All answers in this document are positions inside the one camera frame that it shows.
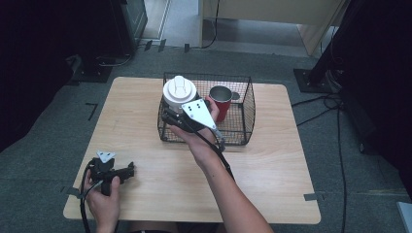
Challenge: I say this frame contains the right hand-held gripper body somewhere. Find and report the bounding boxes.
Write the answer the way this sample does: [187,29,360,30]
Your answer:
[162,98,218,132]

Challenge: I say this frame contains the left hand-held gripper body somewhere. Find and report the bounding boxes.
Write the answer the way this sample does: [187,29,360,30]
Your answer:
[87,150,127,197]

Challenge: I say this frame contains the clear cup with white lid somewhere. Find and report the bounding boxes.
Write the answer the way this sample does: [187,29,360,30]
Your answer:
[162,75,198,115]

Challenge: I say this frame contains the red steel-lined cup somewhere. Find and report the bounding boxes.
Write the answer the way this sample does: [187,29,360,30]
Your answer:
[208,84,233,123]

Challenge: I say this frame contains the black wire mesh basket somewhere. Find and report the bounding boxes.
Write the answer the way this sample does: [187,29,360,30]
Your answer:
[156,71,257,146]

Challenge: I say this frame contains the person's right hand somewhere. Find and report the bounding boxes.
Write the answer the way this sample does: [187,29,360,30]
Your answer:
[169,96,222,167]

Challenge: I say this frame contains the person's left hand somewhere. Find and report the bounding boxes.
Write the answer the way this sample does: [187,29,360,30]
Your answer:
[83,176,121,227]

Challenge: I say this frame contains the dark cabinet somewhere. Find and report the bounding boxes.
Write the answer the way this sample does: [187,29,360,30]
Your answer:
[110,0,149,56]

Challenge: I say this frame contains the beige wooden cabinet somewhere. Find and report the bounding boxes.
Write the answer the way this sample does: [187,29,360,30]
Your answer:
[198,0,345,58]

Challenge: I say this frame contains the black stand with base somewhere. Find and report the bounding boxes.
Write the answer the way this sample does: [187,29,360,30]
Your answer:
[292,0,358,95]

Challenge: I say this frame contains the pale flat panel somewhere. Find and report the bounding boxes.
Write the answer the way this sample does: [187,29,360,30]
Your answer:
[395,201,412,233]

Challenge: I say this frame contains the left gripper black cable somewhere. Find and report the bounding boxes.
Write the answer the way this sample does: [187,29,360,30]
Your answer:
[79,161,105,233]

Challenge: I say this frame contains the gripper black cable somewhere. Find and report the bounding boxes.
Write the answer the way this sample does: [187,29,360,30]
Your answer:
[174,117,235,181]
[79,161,105,233]

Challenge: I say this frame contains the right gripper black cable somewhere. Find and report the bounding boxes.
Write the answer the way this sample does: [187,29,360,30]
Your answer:
[174,117,235,181]

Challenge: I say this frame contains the black hanging cable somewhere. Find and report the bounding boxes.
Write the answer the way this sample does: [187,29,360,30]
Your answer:
[201,0,222,50]

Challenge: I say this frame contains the black stand base plate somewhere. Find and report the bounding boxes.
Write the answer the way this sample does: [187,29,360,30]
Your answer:
[68,53,115,85]

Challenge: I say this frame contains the black floor cables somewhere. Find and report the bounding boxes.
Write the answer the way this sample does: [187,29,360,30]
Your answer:
[291,92,348,233]

